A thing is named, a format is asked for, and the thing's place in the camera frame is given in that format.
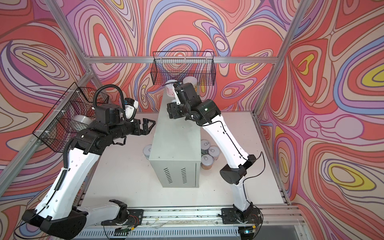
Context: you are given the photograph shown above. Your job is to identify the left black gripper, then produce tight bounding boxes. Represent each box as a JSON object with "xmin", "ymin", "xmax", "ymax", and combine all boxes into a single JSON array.
[{"xmin": 107, "ymin": 117, "xmax": 156, "ymax": 142}]

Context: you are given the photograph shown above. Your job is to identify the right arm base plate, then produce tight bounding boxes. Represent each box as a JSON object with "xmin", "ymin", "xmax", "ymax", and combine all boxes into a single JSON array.
[{"xmin": 219, "ymin": 207, "xmax": 263, "ymax": 226}]

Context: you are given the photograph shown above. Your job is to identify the green circuit board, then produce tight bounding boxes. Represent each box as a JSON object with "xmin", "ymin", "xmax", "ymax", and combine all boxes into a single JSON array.
[
  {"xmin": 239, "ymin": 226, "xmax": 258, "ymax": 235},
  {"xmin": 114, "ymin": 227, "xmax": 135, "ymax": 236}
]

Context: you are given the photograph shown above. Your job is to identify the orange red labelled can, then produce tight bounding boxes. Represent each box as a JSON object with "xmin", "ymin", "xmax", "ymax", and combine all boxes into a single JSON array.
[{"xmin": 201, "ymin": 155, "xmax": 214, "ymax": 170}]

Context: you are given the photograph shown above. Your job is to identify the pink labelled can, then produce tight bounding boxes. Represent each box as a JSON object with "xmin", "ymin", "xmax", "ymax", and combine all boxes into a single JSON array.
[{"xmin": 165, "ymin": 80, "xmax": 177, "ymax": 98}]

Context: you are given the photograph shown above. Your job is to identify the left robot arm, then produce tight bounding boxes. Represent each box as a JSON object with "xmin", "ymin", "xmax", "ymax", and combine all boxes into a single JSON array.
[{"xmin": 22, "ymin": 84, "xmax": 156, "ymax": 240}]

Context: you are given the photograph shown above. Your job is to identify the teal can left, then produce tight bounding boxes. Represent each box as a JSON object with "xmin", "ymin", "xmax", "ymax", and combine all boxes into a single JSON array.
[{"xmin": 143, "ymin": 145, "xmax": 152, "ymax": 160}]

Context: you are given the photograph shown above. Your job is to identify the black wire basket rear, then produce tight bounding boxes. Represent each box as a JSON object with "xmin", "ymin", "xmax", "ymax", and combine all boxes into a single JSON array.
[{"xmin": 151, "ymin": 51, "xmax": 216, "ymax": 86}]

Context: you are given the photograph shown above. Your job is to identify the white grey can right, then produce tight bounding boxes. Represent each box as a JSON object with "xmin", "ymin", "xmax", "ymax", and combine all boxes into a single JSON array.
[{"xmin": 208, "ymin": 146, "xmax": 221, "ymax": 161}]

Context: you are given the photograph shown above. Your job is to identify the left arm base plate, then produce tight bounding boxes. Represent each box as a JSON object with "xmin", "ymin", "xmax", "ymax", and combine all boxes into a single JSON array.
[{"xmin": 101, "ymin": 209, "xmax": 144, "ymax": 227}]

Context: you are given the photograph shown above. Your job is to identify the green circuit board right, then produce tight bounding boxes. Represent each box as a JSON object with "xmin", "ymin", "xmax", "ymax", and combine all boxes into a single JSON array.
[{"xmin": 239, "ymin": 226, "xmax": 258, "ymax": 235}]

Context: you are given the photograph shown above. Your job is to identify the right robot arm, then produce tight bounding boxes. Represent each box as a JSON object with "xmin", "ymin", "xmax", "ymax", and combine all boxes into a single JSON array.
[{"xmin": 167, "ymin": 82, "xmax": 264, "ymax": 226}]

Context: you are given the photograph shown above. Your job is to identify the grey metal cabinet counter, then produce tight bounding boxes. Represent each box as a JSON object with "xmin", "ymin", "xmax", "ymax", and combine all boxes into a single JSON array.
[{"xmin": 149, "ymin": 93, "xmax": 201, "ymax": 188}]

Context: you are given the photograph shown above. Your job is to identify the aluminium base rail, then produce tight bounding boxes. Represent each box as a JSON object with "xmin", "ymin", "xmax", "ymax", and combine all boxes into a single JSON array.
[{"xmin": 59, "ymin": 205, "xmax": 304, "ymax": 229}]

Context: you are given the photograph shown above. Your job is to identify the blue grey can right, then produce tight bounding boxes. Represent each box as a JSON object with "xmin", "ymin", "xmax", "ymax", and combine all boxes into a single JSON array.
[{"xmin": 201, "ymin": 140, "xmax": 211, "ymax": 155}]

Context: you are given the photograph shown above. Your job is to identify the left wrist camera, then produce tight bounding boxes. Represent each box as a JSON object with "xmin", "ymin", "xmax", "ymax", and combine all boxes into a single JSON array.
[{"xmin": 124, "ymin": 98, "xmax": 139, "ymax": 122}]

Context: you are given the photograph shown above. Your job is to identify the black wire basket left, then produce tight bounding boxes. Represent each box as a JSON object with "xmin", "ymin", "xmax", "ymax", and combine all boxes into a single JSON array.
[{"xmin": 33, "ymin": 83, "xmax": 96, "ymax": 153}]

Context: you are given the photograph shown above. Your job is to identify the black wire basket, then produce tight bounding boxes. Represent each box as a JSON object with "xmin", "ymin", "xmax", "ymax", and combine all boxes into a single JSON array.
[
  {"xmin": 151, "ymin": 51, "xmax": 216, "ymax": 86},
  {"xmin": 33, "ymin": 83, "xmax": 96, "ymax": 153}
]

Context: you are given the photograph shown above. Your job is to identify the orange green lidded can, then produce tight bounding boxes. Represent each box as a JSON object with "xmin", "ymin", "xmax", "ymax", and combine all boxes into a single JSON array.
[{"xmin": 183, "ymin": 76, "xmax": 198, "ymax": 92}]

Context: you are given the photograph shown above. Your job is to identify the green circuit board left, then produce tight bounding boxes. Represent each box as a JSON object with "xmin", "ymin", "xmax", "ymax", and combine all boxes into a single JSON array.
[{"xmin": 114, "ymin": 227, "xmax": 135, "ymax": 236}]

